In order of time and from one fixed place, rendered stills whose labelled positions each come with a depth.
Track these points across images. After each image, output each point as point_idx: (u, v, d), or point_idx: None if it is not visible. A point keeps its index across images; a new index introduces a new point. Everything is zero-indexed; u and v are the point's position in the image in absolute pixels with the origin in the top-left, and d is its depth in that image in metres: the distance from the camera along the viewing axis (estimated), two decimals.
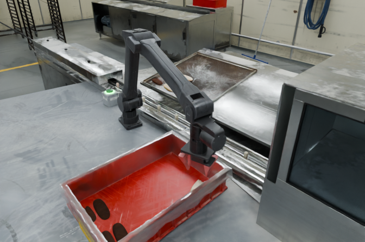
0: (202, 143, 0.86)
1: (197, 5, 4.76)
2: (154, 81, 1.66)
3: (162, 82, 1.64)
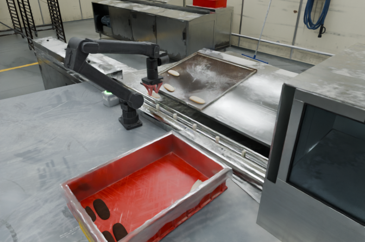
0: (157, 70, 1.40)
1: (197, 5, 4.76)
2: None
3: (162, 82, 1.64)
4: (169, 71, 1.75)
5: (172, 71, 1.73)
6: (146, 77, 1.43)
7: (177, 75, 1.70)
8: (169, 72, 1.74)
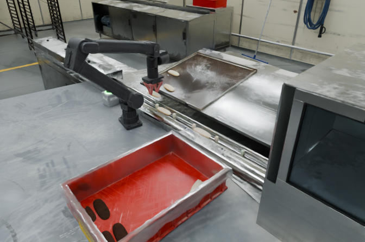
0: (157, 69, 1.40)
1: (197, 5, 4.76)
2: None
3: None
4: (169, 71, 1.75)
5: (172, 71, 1.73)
6: (147, 77, 1.43)
7: (177, 75, 1.70)
8: (169, 72, 1.74)
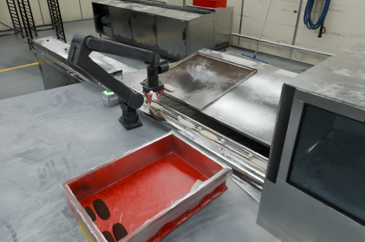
0: (147, 78, 1.41)
1: (197, 5, 4.76)
2: None
3: (162, 83, 1.63)
4: None
5: (153, 103, 1.49)
6: (160, 87, 1.43)
7: (159, 108, 1.46)
8: (149, 104, 1.49)
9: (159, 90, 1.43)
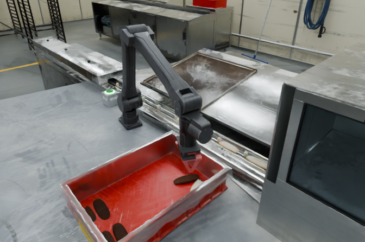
0: (184, 137, 0.89)
1: (197, 5, 4.76)
2: (185, 180, 1.00)
3: (196, 174, 1.03)
4: (178, 119, 1.35)
5: None
6: None
7: None
8: (177, 121, 1.34)
9: None
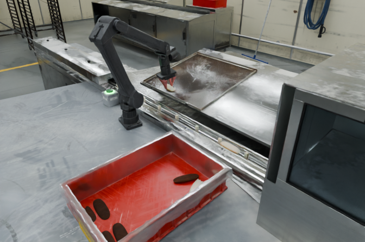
0: (159, 67, 1.51)
1: (197, 5, 4.76)
2: (184, 179, 1.00)
3: (196, 173, 1.03)
4: (223, 144, 1.17)
5: (228, 145, 1.15)
6: (171, 75, 1.52)
7: (238, 152, 1.12)
8: (222, 146, 1.16)
9: (170, 78, 1.52)
